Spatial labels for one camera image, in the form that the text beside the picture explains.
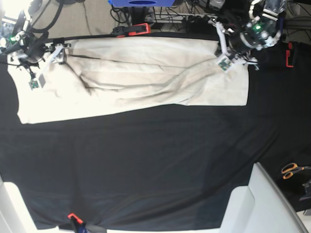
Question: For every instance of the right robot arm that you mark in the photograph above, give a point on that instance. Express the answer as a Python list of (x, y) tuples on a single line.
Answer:
[(26, 47)]

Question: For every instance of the black table cloth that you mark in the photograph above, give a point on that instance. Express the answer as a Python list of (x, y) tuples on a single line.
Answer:
[(149, 134)]

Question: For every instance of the black device at edge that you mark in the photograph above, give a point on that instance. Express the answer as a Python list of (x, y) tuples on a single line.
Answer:
[(307, 189)]

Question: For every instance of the orange black clamp top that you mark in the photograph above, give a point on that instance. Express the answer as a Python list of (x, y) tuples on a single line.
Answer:
[(133, 30)]

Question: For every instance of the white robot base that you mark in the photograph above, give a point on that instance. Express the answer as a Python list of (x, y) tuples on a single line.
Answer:
[(264, 206), (14, 215)]

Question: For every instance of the orange clamp bottom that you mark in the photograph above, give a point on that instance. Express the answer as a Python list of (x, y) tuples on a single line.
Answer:
[(75, 218)]

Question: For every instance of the white power strip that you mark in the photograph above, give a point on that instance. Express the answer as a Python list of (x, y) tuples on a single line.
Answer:
[(176, 18)]

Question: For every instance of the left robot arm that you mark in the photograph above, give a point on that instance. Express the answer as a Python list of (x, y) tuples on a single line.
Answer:
[(237, 38)]

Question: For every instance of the orange black clamp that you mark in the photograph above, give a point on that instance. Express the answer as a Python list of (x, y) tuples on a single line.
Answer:
[(290, 55), (133, 30)]

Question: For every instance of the orange handled scissors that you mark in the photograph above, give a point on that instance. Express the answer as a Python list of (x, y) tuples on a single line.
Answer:
[(292, 168)]

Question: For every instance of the orange black clamp right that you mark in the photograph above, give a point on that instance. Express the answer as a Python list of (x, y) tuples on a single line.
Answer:
[(290, 55)]

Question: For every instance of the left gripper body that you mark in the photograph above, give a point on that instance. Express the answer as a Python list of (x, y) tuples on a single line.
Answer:
[(227, 57)]

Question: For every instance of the blue plastic box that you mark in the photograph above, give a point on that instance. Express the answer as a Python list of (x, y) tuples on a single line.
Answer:
[(142, 3)]

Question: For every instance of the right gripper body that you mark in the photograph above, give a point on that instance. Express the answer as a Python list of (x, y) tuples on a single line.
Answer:
[(38, 80)]

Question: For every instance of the white cotton T-shirt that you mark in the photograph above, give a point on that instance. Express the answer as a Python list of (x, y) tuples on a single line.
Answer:
[(105, 76)]

